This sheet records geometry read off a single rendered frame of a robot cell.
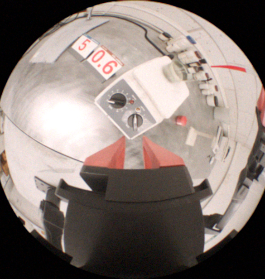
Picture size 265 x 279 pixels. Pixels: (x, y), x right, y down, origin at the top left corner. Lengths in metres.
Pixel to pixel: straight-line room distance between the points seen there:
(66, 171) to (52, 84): 0.25
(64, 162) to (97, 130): 0.14
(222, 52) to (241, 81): 0.21
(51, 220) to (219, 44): 0.86
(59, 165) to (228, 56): 0.83
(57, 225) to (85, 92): 0.35
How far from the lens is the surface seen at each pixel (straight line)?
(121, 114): 0.20
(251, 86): 0.72
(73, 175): 0.30
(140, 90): 0.18
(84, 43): 0.30
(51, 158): 0.29
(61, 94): 0.25
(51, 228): 0.29
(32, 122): 0.31
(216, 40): 0.57
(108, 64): 0.24
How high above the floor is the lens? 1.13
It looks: 61 degrees down
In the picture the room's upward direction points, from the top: 125 degrees clockwise
